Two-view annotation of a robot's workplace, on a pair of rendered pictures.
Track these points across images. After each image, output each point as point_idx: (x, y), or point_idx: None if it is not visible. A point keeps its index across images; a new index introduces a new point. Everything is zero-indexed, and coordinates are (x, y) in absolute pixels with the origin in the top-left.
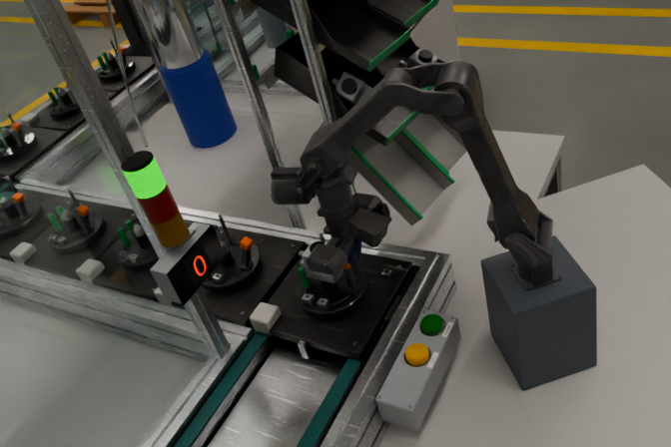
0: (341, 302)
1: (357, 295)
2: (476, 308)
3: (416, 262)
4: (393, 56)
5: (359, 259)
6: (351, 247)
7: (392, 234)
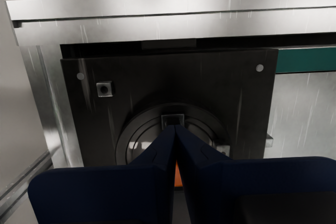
0: (202, 124)
1: (180, 106)
2: None
3: (55, 55)
4: None
5: (166, 131)
6: (296, 202)
7: (20, 134)
